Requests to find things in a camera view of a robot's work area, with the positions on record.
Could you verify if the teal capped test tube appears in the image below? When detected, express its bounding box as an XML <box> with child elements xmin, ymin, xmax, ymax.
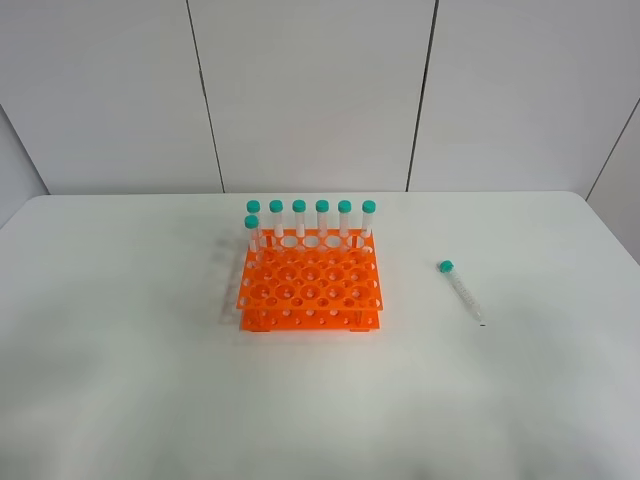
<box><xmin>438</xmin><ymin>260</ymin><xmax>486</xmax><ymax>326</ymax></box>

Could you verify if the orange plastic test tube rack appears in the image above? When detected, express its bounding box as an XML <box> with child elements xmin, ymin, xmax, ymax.
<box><xmin>236</xmin><ymin>228</ymin><xmax>383</xmax><ymax>332</ymax></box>

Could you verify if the back row tube far right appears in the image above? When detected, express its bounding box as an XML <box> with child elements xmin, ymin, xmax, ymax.
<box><xmin>361</xmin><ymin>200</ymin><xmax>376</xmax><ymax>238</ymax></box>

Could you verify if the second row tube left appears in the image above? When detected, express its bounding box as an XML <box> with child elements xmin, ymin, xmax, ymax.
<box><xmin>244</xmin><ymin>214</ymin><xmax>262</xmax><ymax>262</ymax></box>

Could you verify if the back row tube far left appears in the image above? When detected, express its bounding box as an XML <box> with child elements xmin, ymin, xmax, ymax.
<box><xmin>244</xmin><ymin>200</ymin><xmax>262</xmax><ymax>253</ymax></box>

